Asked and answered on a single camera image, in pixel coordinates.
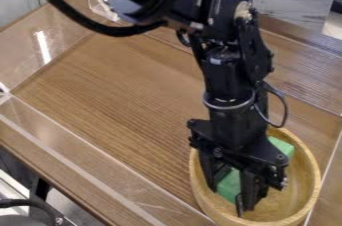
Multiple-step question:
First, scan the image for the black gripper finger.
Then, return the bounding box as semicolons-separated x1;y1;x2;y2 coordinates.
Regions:
199;151;232;191
235;167;268;217

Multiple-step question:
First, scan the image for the black table leg bracket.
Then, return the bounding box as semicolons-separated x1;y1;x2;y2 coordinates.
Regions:
29;177;77;226

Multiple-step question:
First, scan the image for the green rectangular block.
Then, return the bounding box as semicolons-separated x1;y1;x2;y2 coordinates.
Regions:
216;136;295;203

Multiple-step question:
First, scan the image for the clear acrylic corner bracket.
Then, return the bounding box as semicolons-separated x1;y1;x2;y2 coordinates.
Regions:
87;0;120;22

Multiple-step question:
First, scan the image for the clear acrylic tray wall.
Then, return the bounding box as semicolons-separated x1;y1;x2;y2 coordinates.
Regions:
0;90;215;226

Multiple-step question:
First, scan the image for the brown wooden bowl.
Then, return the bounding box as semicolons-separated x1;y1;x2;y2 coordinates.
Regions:
188;128;322;226

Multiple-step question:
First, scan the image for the black cable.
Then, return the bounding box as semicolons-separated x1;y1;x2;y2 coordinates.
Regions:
12;0;168;38

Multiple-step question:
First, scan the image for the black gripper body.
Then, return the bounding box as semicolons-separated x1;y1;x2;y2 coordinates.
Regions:
187;91;288;190

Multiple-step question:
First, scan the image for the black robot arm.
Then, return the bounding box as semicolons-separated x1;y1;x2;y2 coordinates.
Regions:
108;0;288;213

